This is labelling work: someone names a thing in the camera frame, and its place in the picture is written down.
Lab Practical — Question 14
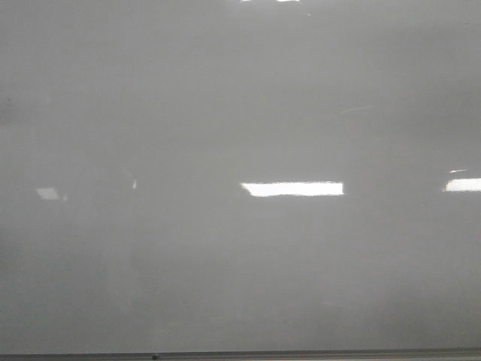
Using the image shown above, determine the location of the white whiteboard with metal frame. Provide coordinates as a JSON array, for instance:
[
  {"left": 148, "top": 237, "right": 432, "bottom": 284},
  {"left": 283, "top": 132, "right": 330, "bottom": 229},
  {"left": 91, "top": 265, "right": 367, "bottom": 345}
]
[{"left": 1, "top": 1, "right": 480, "bottom": 353}]

